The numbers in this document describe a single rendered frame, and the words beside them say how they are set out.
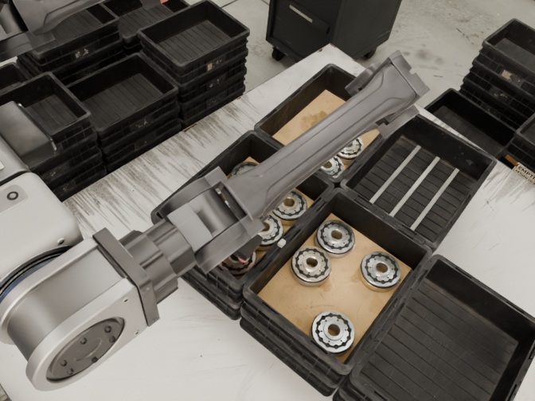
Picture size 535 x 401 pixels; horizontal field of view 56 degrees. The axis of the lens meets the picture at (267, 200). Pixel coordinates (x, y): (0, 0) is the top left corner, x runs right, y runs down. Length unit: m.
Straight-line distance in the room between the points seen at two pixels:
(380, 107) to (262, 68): 2.37
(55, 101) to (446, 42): 2.45
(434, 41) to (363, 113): 2.89
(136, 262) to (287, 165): 0.24
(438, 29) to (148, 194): 2.60
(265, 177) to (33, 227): 0.28
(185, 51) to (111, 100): 0.39
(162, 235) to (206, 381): 0.79
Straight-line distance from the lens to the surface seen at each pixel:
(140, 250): 0.58
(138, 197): 1.59
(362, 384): 1.16
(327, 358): 1.14
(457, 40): 3.69
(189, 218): 0.61
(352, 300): 1.32
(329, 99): 1.73
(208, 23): 2.55
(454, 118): 2.70
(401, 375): 1.28
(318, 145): 0.69
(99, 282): 0.56
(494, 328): 1.43
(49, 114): 2.18
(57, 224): 0.57
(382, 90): 0.75
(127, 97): 2.35
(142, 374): 1.36
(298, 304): 1.28
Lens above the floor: 1.99
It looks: 55 degrees down
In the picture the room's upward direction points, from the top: 9 degrees clockwise
